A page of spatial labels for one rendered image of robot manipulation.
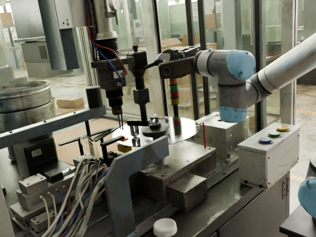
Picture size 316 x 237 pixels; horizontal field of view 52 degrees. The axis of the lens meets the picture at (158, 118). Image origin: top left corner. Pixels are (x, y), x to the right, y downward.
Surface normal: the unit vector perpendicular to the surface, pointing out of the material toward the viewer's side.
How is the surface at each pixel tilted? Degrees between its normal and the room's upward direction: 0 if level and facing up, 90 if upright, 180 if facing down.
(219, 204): 0
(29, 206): 90
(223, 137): 90
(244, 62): 90
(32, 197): 90
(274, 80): 107
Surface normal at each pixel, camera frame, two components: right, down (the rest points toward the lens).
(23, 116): 0.40, 0.22
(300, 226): -0.11, -0.95
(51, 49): -0.70, 0.28
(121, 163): 0.71, 0.13
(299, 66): -0.44, 0.57
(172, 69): 0.09, 0.38
